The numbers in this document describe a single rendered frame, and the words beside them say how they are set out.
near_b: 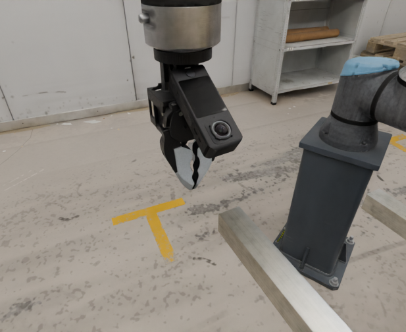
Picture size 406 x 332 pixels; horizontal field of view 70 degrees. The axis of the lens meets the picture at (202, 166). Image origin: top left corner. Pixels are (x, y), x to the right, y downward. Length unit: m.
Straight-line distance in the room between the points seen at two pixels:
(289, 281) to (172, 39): 0.27
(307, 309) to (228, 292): 1.02
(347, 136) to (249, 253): 0.79
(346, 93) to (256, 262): 0.80
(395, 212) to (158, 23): 0.40
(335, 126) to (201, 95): 0.78
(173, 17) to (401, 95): 0.73
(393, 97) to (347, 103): 0.13
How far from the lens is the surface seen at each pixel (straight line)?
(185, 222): 1.56
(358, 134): 1.07
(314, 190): 1.16
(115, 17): 2.63
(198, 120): 0.32
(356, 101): 1.02
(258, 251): 0.32
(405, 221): 0.50
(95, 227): 1.62
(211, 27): 0.35
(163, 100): 0.39
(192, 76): 0.36
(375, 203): 0.52
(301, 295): 0.30
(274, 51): 2.86
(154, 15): 0.34
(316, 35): 3.20
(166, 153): 0.39
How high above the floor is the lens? 1.11
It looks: 35 degrees down
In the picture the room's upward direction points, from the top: straight up
